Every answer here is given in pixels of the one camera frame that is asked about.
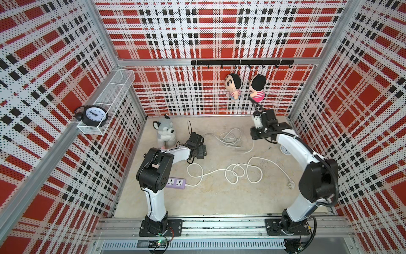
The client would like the purple power strip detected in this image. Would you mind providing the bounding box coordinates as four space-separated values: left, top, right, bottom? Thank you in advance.
166 177 186 189

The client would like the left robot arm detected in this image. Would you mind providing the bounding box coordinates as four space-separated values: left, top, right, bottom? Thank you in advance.
136 132 207 237

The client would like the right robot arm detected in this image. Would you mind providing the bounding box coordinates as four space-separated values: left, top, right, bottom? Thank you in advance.
250 109 339 236

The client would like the white alarm clock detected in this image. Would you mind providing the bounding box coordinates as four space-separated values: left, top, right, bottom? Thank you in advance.
280 146 291 156

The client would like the grey husky plush toy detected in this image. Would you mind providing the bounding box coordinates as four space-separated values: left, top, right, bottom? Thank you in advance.
153 114 177 149

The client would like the hanging doll pink shirt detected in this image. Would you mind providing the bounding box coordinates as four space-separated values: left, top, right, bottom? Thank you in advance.
249 74 266 103

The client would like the hanging doll striped shirt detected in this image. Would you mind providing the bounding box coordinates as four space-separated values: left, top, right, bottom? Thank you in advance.
224 74 242 101

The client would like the black alarm clock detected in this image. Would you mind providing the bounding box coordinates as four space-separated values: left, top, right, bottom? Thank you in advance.
74 105 109 127

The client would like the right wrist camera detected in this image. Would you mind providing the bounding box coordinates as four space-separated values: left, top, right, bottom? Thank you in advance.
248 97 267 130

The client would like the black hook rail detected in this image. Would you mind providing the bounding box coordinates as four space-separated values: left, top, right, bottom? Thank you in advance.
191 59 295 67

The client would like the white wire mesh shelf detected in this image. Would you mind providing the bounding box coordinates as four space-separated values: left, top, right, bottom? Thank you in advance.
78 69 135 135

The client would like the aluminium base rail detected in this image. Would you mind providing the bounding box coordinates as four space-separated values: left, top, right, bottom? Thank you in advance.
89 213 362 254

